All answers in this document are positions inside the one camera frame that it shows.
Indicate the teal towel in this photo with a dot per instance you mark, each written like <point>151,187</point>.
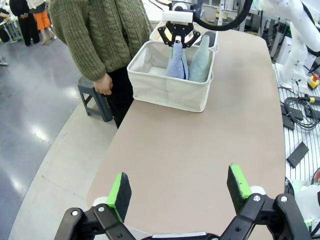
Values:
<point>200,65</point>

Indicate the person in orange trousers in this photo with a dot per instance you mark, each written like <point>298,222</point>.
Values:
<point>42,20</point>

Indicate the person in black clothes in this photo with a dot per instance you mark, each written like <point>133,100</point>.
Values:
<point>25,27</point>

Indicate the grey plastic stool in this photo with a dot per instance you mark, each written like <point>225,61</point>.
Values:
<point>95,110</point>

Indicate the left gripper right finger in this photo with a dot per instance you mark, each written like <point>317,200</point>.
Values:
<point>237,190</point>

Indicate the white control box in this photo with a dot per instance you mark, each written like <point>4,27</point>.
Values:
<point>285,50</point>

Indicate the person's right hand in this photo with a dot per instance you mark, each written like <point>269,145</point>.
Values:
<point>103,85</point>

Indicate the black flat plate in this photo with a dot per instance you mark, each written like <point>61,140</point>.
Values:
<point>297,155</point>

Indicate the black power adapter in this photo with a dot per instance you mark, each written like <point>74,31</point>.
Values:
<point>288,123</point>
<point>292,113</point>

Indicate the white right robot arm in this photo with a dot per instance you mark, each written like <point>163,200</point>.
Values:
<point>297,50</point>

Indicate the person in green sweater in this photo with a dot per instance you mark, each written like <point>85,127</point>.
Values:
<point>100,25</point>

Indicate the yellow emergency stop button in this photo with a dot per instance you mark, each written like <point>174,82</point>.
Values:
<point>313,82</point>

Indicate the yellow towel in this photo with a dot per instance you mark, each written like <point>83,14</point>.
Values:
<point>169,37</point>

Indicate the pinkish brown table mat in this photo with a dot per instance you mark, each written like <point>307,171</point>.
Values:
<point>187,140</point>

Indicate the lavender towel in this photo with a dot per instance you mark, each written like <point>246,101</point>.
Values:
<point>176,67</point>

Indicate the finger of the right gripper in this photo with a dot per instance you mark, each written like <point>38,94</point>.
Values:
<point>192,33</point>
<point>163,32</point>

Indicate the person's right forearm green sleeve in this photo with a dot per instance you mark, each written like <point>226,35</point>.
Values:
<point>87,60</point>

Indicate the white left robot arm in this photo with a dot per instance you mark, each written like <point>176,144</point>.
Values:
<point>310,200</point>

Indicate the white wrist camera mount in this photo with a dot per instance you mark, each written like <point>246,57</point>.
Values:
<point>177,17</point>

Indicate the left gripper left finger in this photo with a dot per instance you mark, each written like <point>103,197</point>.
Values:
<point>120,195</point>

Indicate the aluminium profile robot base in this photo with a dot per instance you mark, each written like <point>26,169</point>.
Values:
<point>300,135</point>

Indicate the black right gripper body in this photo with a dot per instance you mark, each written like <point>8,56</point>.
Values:
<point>178,25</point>

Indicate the cream fabric storage bin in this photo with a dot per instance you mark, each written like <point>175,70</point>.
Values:
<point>156,35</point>
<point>160,90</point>

